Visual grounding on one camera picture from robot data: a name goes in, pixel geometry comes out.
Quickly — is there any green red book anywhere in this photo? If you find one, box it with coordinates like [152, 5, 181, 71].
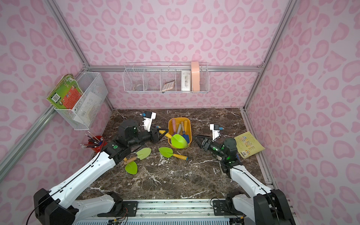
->
[47, 74, 83, 109]

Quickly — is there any green shovel wooden handle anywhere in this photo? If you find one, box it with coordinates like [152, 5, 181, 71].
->
[124, 148, 152, 165]

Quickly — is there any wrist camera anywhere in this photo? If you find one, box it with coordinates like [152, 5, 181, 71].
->
[142, 111, 156, 131]
[210, 124, 224, 141]

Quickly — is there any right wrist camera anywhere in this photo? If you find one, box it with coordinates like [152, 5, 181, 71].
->
[210, 124, 224, 141]

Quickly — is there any small calculator on shelf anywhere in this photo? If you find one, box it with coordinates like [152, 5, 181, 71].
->
[161, 80, 175, 92]

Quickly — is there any white box on shelf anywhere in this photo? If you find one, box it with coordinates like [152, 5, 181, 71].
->
[181, 70, 191, 92]

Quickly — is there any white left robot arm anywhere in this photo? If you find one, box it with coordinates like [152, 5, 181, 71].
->
[33, 119, 168, 225]

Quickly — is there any white wire wall shelf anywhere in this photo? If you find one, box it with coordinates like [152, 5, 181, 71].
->
[122, 62, 210, 93]

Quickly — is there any green shovel blue-tipped handle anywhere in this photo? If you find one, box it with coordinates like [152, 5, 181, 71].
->
[158, 147, 188, 161]

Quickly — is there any orange storage box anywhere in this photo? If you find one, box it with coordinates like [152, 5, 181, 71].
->
[168, 117, 192, 147]

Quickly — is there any light blue shovel white handle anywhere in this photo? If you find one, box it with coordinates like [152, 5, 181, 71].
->
[177, 123, 182, 135]

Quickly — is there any white mesh wall basket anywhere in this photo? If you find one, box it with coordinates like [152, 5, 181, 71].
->
[55, 72, 108, 130]

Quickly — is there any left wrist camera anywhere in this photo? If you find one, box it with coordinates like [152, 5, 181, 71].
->
[142, 111, 156, 131]

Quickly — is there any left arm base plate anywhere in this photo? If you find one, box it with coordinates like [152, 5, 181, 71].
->
[97, 201, 138, 218]

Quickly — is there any pink box on shelf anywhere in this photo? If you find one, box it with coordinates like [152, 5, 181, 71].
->
[191, 61, 200, 92]

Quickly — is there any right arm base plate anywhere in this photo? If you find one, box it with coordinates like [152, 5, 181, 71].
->
[211, 199, 241, 216]

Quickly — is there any white paper in basket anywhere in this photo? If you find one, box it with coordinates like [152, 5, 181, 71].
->
[74, 92, 102, 127]

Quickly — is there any red pen cup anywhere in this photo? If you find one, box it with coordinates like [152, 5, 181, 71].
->
[87, 136, 107, 153]

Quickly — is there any blue shovel wooden handle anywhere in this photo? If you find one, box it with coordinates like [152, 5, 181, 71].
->
[181, 121, 190, 144]

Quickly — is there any green shovel yellow handle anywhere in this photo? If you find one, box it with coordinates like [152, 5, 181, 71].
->
[168, 134, 188, 149]

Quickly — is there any yellow-green paper booklet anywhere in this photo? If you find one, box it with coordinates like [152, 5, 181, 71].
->
[234, 131, 265, 158]

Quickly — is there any purple shovel pink handle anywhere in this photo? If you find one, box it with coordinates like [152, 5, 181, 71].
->
[172, 118, 177, 135]

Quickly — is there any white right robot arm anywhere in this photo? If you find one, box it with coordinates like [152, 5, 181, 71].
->
[193, 135, 296, 225]

